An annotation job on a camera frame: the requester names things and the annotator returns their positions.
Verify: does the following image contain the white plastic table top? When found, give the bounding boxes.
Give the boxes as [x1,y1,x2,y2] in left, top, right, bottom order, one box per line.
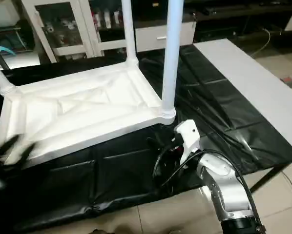
[0,62,177,169]

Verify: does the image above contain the black work mat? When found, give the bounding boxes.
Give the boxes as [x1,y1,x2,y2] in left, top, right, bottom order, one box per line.
[0,45,292,230]

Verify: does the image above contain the black metal stand leg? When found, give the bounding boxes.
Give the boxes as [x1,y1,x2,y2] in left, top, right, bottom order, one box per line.
[249,165,288,193]

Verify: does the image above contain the small grey pink object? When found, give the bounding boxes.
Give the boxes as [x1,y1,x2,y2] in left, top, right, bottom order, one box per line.
[280,76,292,88]

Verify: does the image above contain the white glass door cabinet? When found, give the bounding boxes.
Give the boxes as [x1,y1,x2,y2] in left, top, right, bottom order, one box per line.
[21,0,132,61]

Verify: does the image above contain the white drawer cabinet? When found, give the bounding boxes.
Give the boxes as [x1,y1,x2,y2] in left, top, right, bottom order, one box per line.
[136,0,292,47]

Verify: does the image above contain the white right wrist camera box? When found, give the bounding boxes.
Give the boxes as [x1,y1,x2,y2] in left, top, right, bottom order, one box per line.
[174,119,201,164]

